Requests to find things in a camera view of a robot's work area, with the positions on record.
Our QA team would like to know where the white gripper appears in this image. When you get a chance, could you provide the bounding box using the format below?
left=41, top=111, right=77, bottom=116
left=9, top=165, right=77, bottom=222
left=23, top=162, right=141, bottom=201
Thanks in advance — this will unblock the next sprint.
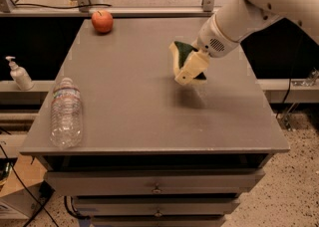
left=174, top=14, right=239, bottom=86

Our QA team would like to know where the green and yellow sponge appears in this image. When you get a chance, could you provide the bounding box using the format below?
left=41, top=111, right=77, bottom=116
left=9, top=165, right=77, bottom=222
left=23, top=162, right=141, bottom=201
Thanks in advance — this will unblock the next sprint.
left=169, top=41, right=209, bottom=85

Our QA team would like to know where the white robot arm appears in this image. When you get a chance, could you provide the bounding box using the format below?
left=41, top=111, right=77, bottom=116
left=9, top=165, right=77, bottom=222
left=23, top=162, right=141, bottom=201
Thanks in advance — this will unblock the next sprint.
left=169, top=0, right=319, bottom=85

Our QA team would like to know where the red apple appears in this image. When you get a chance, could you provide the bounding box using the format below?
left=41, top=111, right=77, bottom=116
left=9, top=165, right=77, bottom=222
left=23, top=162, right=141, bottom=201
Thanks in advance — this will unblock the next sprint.
left=91, top=10, right=114, bottom=33

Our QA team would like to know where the grey drawer cabinet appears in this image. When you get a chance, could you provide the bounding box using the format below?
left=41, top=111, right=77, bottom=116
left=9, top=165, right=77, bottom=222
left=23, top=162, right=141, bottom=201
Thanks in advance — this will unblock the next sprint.
left=19, top=16, right=291, bottom=227

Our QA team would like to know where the clear plastic water bottle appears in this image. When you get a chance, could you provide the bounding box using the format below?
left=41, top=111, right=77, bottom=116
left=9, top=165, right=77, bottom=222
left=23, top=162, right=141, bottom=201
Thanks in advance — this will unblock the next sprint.
left=50, top=78, right=83, bottom=149

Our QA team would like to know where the middle grey drawer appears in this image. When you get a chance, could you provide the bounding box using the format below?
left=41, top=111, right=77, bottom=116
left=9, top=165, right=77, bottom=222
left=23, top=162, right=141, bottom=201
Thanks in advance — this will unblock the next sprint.
left=74, top=197, right=239, bottom=217

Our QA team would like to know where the bottom grey drawer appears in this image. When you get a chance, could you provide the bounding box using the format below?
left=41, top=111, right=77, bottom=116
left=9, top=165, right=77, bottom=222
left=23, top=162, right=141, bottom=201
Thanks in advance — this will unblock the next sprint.
left=91, top=216, right=225, bottom=227

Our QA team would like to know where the white pump soap bottle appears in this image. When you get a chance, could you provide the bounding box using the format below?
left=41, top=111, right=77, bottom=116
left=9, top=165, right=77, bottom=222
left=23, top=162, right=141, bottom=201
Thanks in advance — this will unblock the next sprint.
left=6, top=56, right=34, bottom=91

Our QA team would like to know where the cardboard box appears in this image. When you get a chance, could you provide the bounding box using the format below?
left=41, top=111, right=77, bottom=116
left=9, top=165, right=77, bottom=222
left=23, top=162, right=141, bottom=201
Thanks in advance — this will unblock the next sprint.
left=0, top=155, right=46, bottom=220

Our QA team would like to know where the metal bracket on right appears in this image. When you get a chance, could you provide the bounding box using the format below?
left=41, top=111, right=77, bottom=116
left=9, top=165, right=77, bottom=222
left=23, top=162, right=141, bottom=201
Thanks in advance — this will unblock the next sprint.
left=292, top=68, right=319, bottom=87

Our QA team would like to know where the black floor cable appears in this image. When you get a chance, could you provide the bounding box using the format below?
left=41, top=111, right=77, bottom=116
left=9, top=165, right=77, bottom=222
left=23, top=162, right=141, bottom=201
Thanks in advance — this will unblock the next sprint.
left=0, top=144, right=61, bottom=227

